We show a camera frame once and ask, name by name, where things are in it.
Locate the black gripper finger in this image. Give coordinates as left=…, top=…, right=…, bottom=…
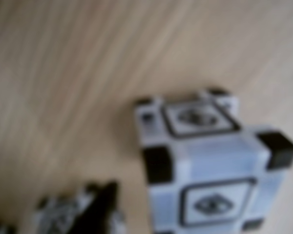
left=83, top=181, right=119, bottom=234

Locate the white cube with crossed symbol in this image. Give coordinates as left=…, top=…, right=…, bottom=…
left=34, top=182, right=126, bottom=234

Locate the white cube with lightning symbol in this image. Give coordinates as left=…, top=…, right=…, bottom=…
left=133, top=89, right=293, bottom=234

